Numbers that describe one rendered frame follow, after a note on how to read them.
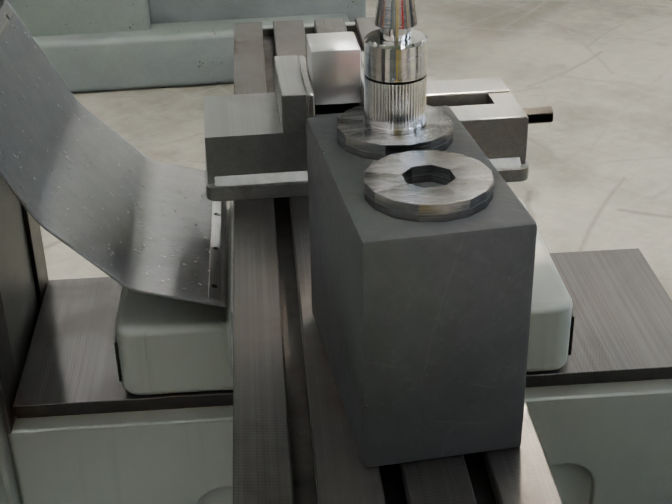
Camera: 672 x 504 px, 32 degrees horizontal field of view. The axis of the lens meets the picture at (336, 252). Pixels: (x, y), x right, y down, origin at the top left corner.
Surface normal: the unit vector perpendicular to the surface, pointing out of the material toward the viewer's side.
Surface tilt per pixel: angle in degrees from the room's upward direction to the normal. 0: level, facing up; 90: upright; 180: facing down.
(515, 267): 90
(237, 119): 0
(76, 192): 45
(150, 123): 0
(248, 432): 0
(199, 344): 90
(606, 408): 90
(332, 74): 90
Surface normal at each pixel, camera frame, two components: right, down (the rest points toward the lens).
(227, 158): 0.11, 0.47
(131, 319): -0.02, -0.88
